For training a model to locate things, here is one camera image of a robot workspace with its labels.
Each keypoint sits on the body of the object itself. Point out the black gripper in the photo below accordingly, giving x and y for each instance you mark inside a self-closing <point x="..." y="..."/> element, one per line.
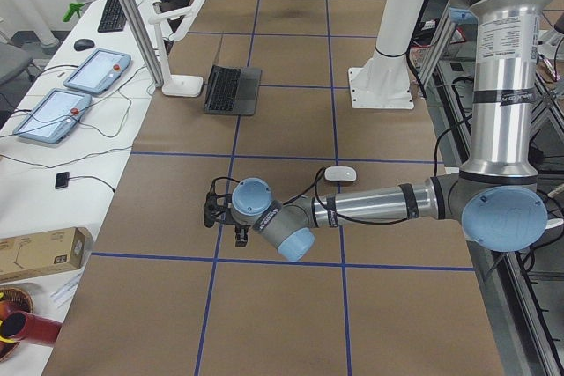
<point x="240" y="232"/>

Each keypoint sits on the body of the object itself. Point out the white computer mouse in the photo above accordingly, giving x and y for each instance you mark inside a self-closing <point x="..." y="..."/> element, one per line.
<point x="340" y="174"/>

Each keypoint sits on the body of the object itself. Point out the grey laptop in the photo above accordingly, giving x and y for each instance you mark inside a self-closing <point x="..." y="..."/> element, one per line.
<point x="231" y="91"/>

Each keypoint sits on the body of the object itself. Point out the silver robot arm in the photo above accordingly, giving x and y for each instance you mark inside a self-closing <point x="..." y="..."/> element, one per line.
<point x="493" y="195"/>

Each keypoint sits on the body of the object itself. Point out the black computer mouse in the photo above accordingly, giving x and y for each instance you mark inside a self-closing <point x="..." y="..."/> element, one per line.
<point x="83" y="44"/>

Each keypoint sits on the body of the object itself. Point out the small black square device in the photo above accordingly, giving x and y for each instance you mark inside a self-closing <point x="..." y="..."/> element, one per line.
<point x="62" y="180"/>

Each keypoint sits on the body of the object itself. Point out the upper blue teach pendant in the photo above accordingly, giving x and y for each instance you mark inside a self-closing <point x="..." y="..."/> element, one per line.
<point x="98" y="72"/>

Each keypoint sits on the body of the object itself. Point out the blue teach pendant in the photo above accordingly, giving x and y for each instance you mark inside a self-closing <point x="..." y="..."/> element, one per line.
<point x="98" y="72"/>
<point x="54" y="117"/>

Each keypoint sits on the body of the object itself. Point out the cardboard box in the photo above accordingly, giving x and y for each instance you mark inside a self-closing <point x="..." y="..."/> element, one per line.
<point x="43" y="253"/>

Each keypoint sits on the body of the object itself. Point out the lower blue teach pendant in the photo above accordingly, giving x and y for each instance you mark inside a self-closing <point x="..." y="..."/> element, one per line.
<point x="54" y="117"/>

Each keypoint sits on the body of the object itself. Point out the woven basket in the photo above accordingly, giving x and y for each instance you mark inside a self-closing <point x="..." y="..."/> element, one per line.
<point x="12" y="300"/>

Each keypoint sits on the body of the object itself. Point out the red bottle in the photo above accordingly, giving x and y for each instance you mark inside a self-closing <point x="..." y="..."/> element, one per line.
<point x="26" y="327"/>

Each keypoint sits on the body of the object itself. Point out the black keyboard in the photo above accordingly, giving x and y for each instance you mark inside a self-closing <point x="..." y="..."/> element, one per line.
<point x="113" y="18"/>

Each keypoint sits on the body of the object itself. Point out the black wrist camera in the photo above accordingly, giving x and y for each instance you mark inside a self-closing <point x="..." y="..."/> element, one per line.
<point x="215" y="212"/>

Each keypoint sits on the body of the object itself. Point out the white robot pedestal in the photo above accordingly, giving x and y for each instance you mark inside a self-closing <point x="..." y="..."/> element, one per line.
<point x="383" y="82"/>

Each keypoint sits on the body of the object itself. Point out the aluminium frame post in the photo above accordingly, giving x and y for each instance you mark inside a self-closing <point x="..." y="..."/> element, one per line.
<point x="143" y="41"/>

